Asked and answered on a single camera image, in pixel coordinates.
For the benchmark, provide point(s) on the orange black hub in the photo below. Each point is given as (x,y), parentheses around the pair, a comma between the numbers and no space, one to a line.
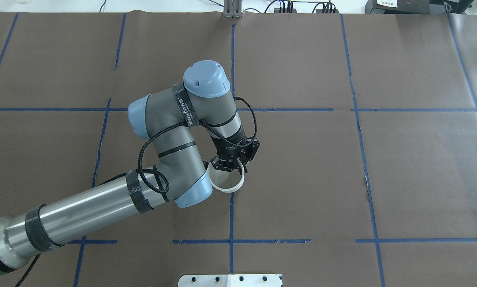
(285,7)
(327,7)

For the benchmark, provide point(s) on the black computer box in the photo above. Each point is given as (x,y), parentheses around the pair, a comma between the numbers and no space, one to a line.
(420,7)

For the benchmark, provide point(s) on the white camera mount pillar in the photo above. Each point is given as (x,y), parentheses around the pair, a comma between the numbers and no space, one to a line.
(231,280)

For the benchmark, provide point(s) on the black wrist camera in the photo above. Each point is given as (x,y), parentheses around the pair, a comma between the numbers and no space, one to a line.
(250,151)

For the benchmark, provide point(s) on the aluminium frame post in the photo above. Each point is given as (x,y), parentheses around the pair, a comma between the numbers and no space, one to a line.
(232,9)

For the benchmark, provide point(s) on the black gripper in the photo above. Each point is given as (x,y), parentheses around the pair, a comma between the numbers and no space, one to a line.
(229,150)

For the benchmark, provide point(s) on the white smiley face mug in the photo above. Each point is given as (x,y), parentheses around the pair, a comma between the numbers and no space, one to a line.
(228,181)

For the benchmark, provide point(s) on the brown paper table cover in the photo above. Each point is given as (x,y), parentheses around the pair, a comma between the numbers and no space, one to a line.
(367,168)

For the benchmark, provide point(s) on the near orange black hub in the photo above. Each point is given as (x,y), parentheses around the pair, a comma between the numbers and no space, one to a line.
(327,7)

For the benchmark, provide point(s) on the far orange black hub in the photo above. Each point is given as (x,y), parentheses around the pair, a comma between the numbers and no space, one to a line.
(285,7)

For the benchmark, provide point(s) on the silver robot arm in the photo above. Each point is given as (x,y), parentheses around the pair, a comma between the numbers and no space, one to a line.
(187,128)

